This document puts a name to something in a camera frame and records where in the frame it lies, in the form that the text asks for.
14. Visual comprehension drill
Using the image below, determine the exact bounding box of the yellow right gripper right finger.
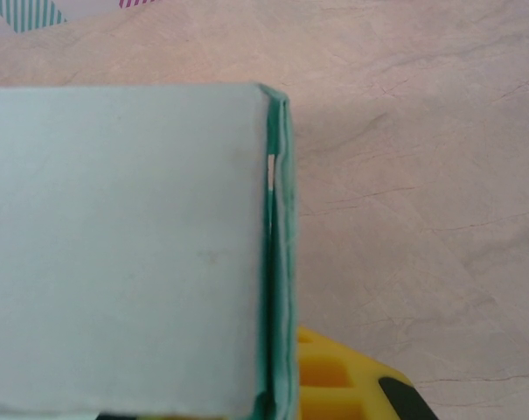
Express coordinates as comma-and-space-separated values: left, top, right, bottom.
296, 325, 440, 420

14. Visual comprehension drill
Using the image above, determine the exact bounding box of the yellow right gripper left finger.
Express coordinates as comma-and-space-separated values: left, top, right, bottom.
95, 410, 173, 420

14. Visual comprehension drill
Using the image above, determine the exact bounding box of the light blue paper box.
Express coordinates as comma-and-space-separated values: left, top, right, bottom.
0, 81, 301, 420

